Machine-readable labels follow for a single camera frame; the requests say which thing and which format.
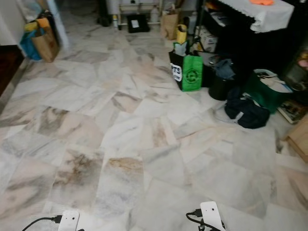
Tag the white tablecloth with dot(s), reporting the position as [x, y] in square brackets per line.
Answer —
[262, 14]

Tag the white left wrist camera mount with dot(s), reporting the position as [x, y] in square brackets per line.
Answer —
[68, 221]

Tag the dark wooden furniture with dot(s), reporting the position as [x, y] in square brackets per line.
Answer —
[9, 62]

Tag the blue bag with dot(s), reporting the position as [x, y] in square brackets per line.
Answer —
[29, 46]

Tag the black bag with white print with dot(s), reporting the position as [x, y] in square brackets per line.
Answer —
[175, 70]

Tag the black table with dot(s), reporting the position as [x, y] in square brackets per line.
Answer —
[245, 48]

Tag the yellow rolled item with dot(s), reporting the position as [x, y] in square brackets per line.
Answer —
[181, 33]

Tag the orange cloth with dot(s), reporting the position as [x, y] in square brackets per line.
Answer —
[262, 2]

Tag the green shopping bag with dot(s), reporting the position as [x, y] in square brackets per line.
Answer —
[192, 72]

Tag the dark green tote bag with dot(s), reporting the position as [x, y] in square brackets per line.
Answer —
[264, 90]

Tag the black round bin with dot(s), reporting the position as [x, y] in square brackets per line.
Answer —
[218, 87]

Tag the grey cloth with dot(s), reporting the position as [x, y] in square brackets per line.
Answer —
[224, 69]

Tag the small brown paper bag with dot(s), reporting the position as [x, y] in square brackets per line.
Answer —
[169, 24]

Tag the black box with white label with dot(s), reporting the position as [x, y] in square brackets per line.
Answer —
[138, 23]

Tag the wooden box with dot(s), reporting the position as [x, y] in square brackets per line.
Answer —
[298, 139]

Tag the dark navy bundled cloth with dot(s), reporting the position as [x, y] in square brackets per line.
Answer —
[246, 110]

